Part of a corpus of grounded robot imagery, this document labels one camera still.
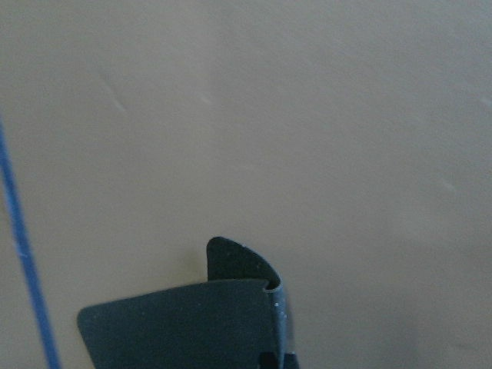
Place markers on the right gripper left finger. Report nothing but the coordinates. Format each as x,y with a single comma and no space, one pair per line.
268,360

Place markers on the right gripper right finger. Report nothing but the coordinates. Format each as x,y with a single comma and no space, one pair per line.
291,361

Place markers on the black mouse pad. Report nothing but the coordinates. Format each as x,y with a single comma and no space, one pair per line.
225,322

